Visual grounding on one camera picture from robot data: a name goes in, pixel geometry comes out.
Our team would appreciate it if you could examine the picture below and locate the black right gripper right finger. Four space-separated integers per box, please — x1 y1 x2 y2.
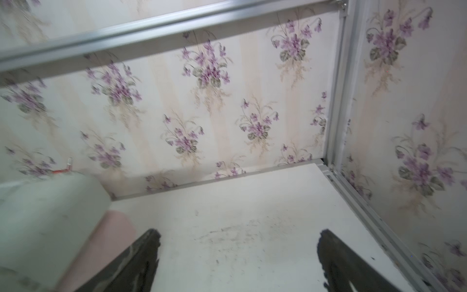
317 229 399 292

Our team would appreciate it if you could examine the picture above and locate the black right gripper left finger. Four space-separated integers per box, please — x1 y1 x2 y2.
77 229 161 292

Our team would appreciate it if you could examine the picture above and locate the white drawer cabinet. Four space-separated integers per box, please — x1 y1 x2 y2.
1 172 111 292

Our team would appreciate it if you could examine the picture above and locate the aluminium frame rail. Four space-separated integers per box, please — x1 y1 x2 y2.
1 1 316 73

